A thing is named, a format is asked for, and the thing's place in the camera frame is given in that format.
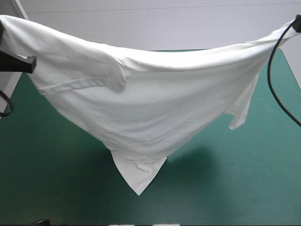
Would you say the white T-shirt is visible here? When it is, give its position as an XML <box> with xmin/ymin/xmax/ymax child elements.
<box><xmin>0</xmin><ymin>14</ymin><xmax>297</xmax><ymax>196</ymax></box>

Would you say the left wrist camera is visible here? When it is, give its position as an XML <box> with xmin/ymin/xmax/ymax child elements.
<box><xmin>0</xmin><ymin>51</ymin><xmax>37</xmax><ymax>74</ymax></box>

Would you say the black cable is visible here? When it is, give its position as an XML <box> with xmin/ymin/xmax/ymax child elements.
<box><xmin>0</xmin><ymin>90</ymin><xmax>14</xmax><ymax>117</ymax></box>
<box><xmin>267</xmin><ymin>19</ymin><xmax>301</xmax><ymax>126</ymax></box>

